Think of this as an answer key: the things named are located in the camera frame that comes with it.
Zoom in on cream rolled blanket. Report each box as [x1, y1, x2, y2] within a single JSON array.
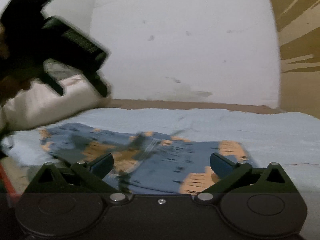
[[1, 61, 112, 131]]

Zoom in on light blue bed cover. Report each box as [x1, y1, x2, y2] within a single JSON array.
[[3, 108, 319, 192]]

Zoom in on blue pants with orange trucks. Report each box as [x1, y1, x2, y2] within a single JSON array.
[[40, 123, 253, 195]]

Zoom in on brown wooden bed frame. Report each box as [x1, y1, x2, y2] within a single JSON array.
[[108, 99, 284, 114]]

